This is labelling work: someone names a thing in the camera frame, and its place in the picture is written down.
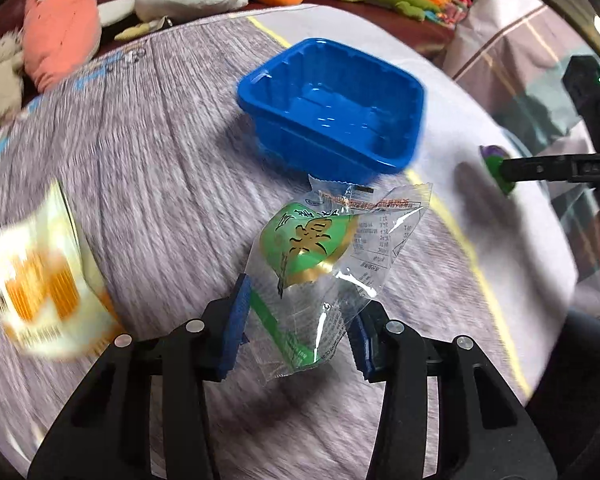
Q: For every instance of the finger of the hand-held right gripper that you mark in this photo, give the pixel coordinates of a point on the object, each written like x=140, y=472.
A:
x=540, y=169

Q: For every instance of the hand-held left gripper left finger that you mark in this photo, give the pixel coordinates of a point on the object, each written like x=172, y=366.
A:
x=235, y=330

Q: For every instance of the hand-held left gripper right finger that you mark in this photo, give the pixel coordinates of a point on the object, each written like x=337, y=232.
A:
x=360, y=345

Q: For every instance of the purple and green small packet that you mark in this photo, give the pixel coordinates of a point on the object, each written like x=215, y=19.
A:
x=492, y=157

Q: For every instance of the clear green snack wrapper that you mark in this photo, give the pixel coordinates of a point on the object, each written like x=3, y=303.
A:
x=310, y=250

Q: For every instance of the yellow snack packet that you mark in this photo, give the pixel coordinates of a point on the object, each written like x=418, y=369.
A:
x=40, y=280

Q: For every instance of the blue plastic tray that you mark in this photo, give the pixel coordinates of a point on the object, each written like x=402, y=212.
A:
x=330, y=105

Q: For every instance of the pink striped pillow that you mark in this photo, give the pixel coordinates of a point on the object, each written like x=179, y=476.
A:
x=510, y=35

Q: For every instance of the beige bunny plush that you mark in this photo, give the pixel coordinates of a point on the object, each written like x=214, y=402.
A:
x=2, y=80

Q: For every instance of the pink plush doll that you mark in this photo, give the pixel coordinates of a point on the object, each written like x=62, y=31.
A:
x=60, y=20

